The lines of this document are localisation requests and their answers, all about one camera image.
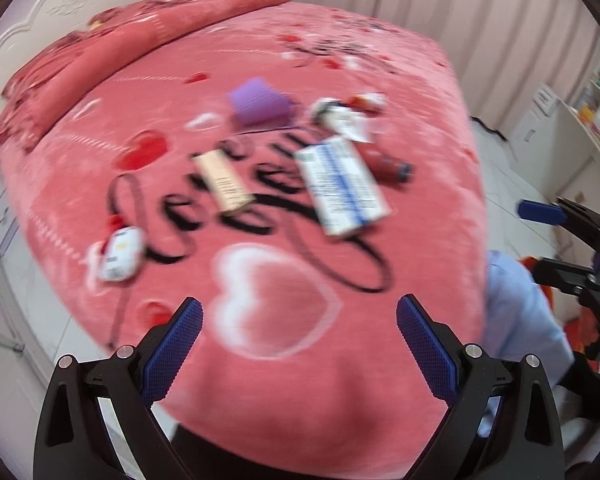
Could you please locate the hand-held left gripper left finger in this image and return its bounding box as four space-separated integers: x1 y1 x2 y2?
34 297 204 480

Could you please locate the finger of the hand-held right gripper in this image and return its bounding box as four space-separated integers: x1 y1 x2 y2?
531 255 600 306
516 197 600 248

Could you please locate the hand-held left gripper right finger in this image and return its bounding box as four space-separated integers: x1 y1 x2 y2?
396 294 566 480

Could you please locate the light blue plastic bag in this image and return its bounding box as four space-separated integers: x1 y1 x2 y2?
482 249 577 436

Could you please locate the white plastic packet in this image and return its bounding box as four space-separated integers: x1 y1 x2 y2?
96 227 149 284

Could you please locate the red tube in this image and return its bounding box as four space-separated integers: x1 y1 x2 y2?
362 147 415 189

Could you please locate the beige cardboard box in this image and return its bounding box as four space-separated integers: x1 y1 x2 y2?
192 149 256 214

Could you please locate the white and blue carton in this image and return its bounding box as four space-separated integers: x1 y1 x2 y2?
296 136 394 238

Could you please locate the red and white wrapper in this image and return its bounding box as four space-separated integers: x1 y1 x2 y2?
349 92 387 116

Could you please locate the purple ribbed silicone cup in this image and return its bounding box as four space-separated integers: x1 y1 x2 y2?
228 77 299 127

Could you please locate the red patterned cloth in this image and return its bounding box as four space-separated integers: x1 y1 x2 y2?
522 255 600 361

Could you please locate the white cabinet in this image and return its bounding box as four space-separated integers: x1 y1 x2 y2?
509 82 600 213

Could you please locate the pink printed blanket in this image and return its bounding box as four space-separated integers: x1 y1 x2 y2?
0 0 492 463

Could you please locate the folded red quilt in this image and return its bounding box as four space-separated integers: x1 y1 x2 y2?
2 0 295 152

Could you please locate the white carved headboard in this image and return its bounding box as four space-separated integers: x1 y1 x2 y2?
0 0 182 107

